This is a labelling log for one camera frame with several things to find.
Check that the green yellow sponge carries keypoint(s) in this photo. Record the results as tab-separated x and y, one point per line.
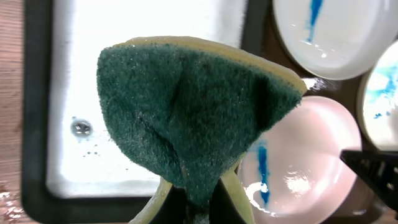
188	109

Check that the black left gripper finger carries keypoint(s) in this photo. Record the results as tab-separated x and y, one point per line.
378	169

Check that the black tray with white liner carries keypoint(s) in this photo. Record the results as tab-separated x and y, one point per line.
72	172

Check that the white plate blue smear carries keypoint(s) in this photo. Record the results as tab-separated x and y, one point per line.
377	102

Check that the pinkish white plate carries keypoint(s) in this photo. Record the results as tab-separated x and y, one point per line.
293	172

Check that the white plate blue streak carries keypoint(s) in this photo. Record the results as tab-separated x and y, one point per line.
336	39

